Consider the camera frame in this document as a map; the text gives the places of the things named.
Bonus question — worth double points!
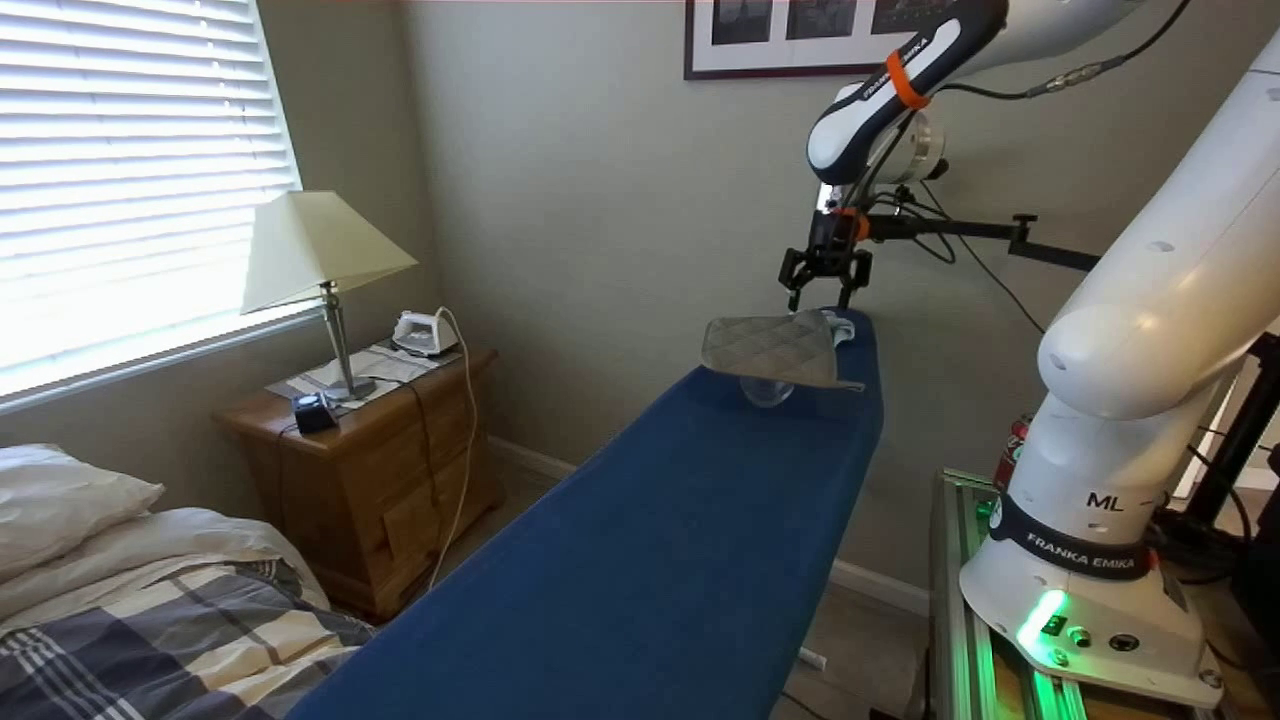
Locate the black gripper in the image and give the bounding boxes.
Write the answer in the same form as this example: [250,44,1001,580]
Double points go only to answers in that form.
[780,214,872,314]

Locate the grey quilted mat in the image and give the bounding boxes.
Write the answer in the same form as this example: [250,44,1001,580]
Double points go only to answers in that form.
[700,314,841,389]

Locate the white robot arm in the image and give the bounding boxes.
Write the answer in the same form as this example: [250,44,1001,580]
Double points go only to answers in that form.
[958,38,1280,710]

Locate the clear stemless glass cup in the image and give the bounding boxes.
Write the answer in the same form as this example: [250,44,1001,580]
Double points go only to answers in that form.
[738,377,794,409]

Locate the white folded cloth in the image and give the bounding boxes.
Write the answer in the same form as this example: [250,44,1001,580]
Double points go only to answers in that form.
[819,309,855,347]

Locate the blue ironing board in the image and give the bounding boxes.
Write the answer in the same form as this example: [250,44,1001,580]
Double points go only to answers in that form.
[286,314,885,720]

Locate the white clothes iron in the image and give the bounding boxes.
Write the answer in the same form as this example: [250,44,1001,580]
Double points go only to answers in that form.
[392,314,461,361]

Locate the papers on nightstand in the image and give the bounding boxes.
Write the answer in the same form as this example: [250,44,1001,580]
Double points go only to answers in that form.
[272,346,437,403]

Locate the wooden nightstand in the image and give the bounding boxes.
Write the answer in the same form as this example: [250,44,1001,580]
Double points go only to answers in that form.
[216,354,501,622]

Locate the cream shade table lamp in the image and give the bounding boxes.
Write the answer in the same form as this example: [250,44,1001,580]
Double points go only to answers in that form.
[240,194,411,399]

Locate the small black alarm clock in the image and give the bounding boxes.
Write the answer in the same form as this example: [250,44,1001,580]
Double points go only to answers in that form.
[290,392,335,437]

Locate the white window blinds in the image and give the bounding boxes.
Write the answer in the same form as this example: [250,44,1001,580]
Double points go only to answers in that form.
[0,0,299,383]

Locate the bed with plaid bedding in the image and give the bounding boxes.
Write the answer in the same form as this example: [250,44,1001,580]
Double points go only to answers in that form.
[0,508,373,720]

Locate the white pillow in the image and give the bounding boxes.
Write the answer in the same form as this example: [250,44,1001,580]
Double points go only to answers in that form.
[0,445,158,578]

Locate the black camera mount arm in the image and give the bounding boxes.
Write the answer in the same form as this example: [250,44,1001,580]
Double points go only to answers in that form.
[850,214,1098,274]

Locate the framed wall picture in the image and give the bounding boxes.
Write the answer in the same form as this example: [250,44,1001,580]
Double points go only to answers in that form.
[682,0,958,79]

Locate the white iron power cord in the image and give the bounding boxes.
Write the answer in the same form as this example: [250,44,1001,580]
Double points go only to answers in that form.
[420,306,483,594]

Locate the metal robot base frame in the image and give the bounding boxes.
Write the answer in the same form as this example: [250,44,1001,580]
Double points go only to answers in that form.
[925,468,1087,720]

